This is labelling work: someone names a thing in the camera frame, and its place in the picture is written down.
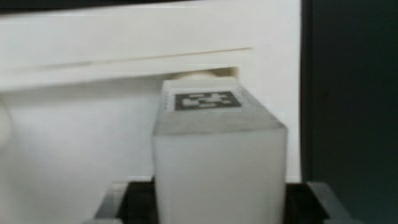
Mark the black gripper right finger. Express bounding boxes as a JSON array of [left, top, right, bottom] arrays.
[[284, 182, 355, 224]]

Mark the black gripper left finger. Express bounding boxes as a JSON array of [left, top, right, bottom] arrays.
[[86, 181, 158, 224]]

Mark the white table leg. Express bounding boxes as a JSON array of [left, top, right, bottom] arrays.
[[152, 71, 287, 224]]

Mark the white square table top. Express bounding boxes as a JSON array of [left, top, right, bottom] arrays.
[[0, 0, 300, 224]]

